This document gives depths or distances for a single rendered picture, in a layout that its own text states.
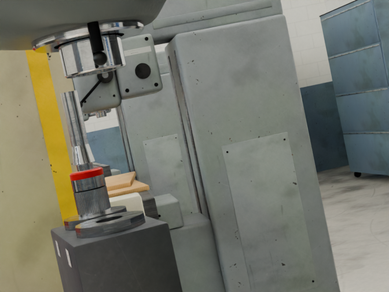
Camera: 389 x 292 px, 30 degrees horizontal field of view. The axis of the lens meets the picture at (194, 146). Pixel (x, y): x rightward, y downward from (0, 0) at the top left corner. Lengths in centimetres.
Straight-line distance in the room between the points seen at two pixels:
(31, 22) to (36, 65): 178
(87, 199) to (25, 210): 128
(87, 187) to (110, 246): 15
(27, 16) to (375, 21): 732
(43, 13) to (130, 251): 45
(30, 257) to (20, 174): 26
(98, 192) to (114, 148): 859
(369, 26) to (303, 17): 260
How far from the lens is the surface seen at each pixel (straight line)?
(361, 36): 809
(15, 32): 52
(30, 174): 228
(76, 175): 101
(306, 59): 1030
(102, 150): 958
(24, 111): 228
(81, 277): 88
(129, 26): 53
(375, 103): 806
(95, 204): 101
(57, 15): 50
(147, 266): 89
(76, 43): 54
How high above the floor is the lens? 124
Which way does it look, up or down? 3 degrees down
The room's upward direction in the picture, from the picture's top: 12 degrees counter-clockwise
